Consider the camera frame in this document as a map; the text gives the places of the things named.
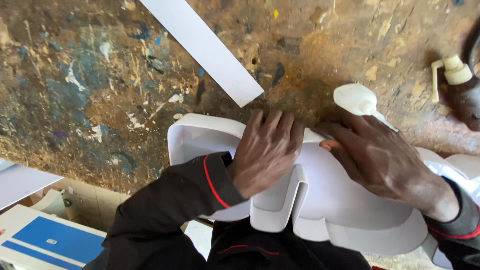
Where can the person's black jacket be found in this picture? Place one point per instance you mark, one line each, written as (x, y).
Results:
(262, 247)

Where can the white flat plastic strip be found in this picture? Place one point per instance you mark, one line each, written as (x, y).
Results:
(210, 48)

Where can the white glue bottle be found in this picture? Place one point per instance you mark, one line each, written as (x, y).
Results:
(354, 98)

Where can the blue and white board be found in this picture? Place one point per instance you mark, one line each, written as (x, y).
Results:
(48, 240)

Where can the white flat board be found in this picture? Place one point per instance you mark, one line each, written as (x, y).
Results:
(20, 182)

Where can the white curved plastic piece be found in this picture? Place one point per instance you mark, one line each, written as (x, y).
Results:
(50, 204)

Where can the white plastic channel letter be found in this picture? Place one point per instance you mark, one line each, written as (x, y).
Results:
(337, 195)

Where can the person's right hand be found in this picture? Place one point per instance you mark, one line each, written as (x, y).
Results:
(386, 168)

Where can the dark bottle with cream pump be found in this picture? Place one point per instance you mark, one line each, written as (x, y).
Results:
(455, 73)

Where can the person's left hand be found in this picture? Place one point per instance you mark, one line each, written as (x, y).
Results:
(264, 157)

